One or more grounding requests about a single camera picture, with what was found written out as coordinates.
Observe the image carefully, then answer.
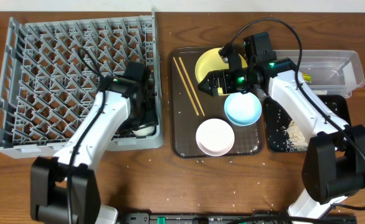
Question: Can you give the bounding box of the light blue bowl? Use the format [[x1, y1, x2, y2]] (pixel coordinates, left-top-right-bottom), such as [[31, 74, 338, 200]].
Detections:
[[224, 93, 262, 126]]

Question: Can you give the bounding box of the white green cup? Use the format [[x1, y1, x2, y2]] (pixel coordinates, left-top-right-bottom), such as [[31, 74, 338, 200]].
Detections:
[[131, 126, 155, 138]]

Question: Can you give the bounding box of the yellow green wrapper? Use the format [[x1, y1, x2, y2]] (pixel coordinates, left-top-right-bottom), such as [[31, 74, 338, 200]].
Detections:
[[301, 73, 312, 83]]

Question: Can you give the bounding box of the pink white bowl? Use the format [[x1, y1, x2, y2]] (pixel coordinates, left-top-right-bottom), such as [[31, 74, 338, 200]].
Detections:
[[196, 118, 235, 157]]

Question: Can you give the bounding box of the white paper napkin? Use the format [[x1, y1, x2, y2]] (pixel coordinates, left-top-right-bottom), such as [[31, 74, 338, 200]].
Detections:
[[342, 62, 356, 87]]

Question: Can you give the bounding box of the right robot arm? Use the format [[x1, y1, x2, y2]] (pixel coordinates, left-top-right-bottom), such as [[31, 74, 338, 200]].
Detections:
[[195, 32, 365, 222]]

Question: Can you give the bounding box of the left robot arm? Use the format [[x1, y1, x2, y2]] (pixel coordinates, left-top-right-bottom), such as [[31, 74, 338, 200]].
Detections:
[[30, 62, 158, 224]]

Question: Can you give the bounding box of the black waste tray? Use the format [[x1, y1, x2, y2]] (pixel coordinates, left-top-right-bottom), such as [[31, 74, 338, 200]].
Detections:
[[263, 95, 351, 152]]

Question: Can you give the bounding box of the rice food waste pile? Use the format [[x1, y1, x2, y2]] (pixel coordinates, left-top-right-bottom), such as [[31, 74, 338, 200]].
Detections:
[[285, 121, 308, 152]]

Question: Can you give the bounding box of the grey dishwasher rack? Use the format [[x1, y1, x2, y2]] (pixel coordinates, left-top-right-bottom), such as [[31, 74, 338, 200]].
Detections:
[[0, 14, 164, 159]]

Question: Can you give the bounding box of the yellow plate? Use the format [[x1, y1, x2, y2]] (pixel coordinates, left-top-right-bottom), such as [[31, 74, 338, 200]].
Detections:
[[195, 48, 249, 96]]

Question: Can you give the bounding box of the brown serving tray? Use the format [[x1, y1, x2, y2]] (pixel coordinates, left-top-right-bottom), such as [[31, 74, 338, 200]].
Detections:
[[169, 47, 265, 159]]

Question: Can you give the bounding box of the right bamboo chopstick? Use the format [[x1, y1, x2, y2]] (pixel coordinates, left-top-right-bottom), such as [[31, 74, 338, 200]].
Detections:
[[179, 57, 205, 116]]

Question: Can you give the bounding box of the clear plastic bin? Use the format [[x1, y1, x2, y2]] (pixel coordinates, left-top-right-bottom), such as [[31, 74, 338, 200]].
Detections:
[[274, 49, 365, 99]]

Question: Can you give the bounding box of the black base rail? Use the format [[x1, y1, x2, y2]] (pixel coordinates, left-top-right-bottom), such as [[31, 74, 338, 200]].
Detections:
[[116, 211, 358, 224]]

